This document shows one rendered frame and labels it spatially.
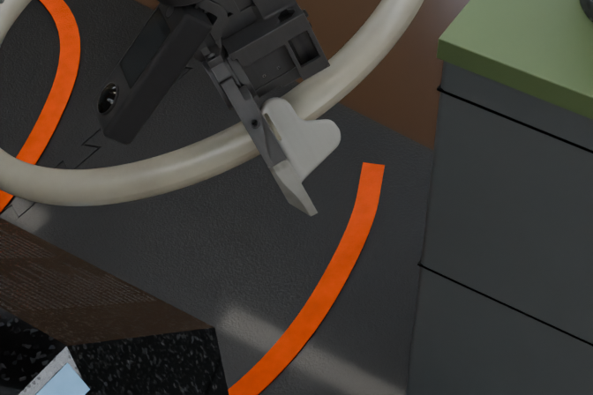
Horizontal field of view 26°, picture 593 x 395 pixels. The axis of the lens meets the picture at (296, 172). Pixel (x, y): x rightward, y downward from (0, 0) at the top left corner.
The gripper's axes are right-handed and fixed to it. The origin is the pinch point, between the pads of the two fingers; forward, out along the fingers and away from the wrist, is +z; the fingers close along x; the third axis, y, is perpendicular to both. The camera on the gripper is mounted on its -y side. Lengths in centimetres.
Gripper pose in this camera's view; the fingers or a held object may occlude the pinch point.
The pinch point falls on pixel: (276, 167)
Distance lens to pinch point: 102.4
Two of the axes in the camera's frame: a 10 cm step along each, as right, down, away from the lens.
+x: -3.2, -5.5, 7.7
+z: 3.8, 6.7, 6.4
